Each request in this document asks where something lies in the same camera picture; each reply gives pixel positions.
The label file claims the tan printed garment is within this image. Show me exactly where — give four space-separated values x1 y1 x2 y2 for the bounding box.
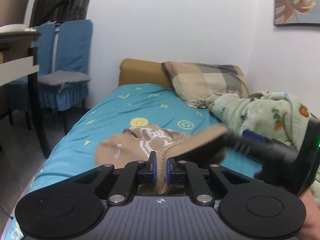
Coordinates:
94 125 228 194

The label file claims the person's right hand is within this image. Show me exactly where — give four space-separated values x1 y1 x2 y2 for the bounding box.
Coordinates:
299 190 320 240

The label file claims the green fleece blanket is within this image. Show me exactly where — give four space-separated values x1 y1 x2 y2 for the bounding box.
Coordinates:
205 90 320 207

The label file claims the teal patterned bed sheet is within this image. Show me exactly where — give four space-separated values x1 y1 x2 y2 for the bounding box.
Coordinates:
4 83 263 240

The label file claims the mustard yellow headboard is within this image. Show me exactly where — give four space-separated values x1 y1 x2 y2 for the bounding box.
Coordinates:
118 59 173 89

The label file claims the checked beige pillow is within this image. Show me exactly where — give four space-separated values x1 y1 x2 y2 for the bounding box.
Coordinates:
162 61 249 108

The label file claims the grey seat cushion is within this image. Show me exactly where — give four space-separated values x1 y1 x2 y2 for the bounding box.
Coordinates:
38 70 91 92

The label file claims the dark wooden table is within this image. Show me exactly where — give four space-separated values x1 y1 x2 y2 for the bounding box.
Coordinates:
1 30 50 158

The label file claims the dark window grille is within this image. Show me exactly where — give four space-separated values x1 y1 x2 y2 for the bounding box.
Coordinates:
29 0 89 27

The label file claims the leaf wall painting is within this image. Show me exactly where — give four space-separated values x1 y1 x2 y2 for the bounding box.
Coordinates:
274 0 319 27

